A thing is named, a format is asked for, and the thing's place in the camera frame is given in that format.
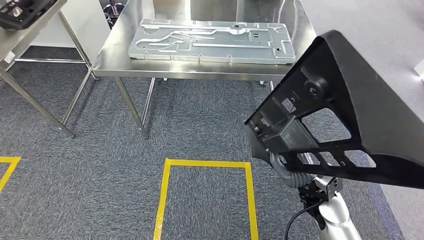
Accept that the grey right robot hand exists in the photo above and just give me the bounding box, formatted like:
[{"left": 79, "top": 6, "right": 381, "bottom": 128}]
[{"left": 268, "top": 152, "right": 288, "bottom": 178}]

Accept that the black plastic frame part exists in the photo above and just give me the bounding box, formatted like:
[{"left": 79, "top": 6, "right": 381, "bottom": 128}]
[{"left": 244, "top": 29, "right": 424, "bottom": 191}]

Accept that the steel workbench table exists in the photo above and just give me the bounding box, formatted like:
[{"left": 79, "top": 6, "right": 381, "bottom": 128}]
[{"left": 91, "top": 0, "right": 318, "bottom": 140}]

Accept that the stamped grey metal plate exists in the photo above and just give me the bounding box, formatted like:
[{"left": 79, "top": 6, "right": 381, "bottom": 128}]
[{"left": 127, "top": 18, "right": 297, "bottom": 66}]

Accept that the white cabinet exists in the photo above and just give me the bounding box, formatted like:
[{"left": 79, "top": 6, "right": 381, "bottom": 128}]
[{"left": 29, "top": 0, "right": 112, "bottom": 64}]

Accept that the steel table with crossbars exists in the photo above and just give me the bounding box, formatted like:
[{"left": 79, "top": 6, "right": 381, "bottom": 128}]
[{"left": 0, "top": 0, "right": 100, "bottom": 139}]

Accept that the black tray with parts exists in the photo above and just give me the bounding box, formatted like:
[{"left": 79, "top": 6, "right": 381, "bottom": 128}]
[{"left": 0, "top": 0, "right": 59, "bottom": 31}]

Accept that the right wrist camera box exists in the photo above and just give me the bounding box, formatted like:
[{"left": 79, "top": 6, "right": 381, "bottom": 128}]
[{"left": 311, "top": 176, "right": 340, "bottom": 201}]

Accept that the black camera cable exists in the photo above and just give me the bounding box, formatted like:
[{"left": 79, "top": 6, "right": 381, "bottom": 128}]
[{"left": 283, "top": 199, "right": 328, "bottom": 240}]

